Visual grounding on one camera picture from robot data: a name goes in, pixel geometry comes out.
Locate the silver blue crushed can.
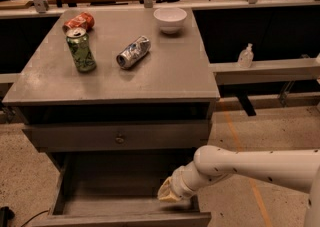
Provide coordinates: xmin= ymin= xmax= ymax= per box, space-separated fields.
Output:
xmin=116 ymin=36 xmax=151 ymax=69

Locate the white bowl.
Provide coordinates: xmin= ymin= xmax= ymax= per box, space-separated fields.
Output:
xmin=154 ymin=8 xmax=187 ymax=34

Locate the grey drawer cabinet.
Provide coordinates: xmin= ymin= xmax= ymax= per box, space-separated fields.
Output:
xmin=1 ymin=6 xmax=221 ymax=159

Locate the orange soda can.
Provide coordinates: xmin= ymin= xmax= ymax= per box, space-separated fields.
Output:
xmin=62 ymin=12 xmax=95 ymax=33

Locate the grey metal rail shelf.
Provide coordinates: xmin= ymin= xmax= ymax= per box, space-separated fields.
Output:
xmin=209 ymin=58 xmax=320 ymax=85

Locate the black cable on floor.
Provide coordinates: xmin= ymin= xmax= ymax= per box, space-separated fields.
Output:
xmin=19 ymin=209 xmax=51 ymax=227

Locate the green soda can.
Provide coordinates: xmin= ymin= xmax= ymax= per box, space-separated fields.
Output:
xmin=66 ymin=27 xmax=96 ymax=73

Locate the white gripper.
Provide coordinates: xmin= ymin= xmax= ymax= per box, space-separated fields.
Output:
xmin=157 ymin=165 xmax=200 ymax=203

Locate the clear sanitizer bottle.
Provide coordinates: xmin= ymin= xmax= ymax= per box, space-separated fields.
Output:
xmin=238 ymin=43 xmax=254 ymax=68

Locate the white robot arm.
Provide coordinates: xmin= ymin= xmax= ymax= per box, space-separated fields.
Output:
xmin=158 ymin=145 xmax=320 ymax=227

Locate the grey drawer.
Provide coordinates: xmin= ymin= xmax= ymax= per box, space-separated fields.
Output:
xmin=32 ymin=150 xmax=211 ymax=227
xmin=23 ymin=121 xmax=211 ymax=152

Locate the grey top drawer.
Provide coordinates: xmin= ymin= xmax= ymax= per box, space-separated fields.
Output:
xmin=23 ymin=121 xmax=211 ymax=152

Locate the black device on floor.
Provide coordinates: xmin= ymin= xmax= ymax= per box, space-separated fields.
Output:
xmin=0 ymin=206 xmax=15 ymax=227

